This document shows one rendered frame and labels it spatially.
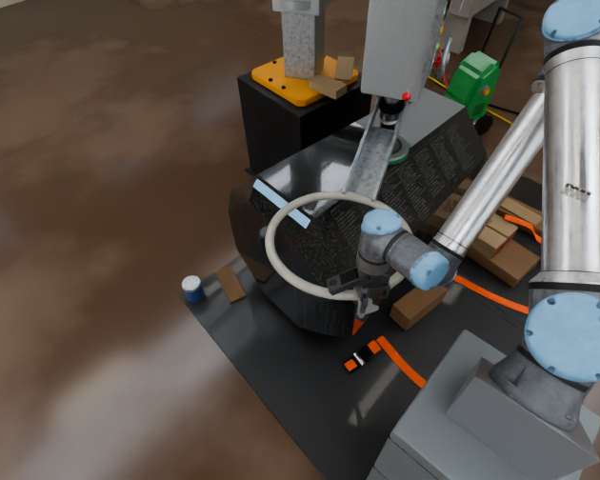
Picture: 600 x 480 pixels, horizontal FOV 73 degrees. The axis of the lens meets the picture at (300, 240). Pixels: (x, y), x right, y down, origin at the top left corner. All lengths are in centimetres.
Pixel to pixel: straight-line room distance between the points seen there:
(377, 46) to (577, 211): 92
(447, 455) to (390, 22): 128
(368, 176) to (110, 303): 168
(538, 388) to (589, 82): 61
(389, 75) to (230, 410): 161
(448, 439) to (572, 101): 83
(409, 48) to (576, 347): 106
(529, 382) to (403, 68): 106
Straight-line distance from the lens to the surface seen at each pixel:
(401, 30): 151
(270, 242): 129
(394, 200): 177
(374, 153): 163
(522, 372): 103
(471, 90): 339
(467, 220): 105
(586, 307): 82
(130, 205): 309
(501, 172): 107
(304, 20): 241
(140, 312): 248
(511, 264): 262
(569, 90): 96
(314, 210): 156
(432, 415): 122
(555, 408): 103
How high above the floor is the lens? 198
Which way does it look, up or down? 50 degrees down
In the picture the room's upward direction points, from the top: 2 degrees counter-clockwise
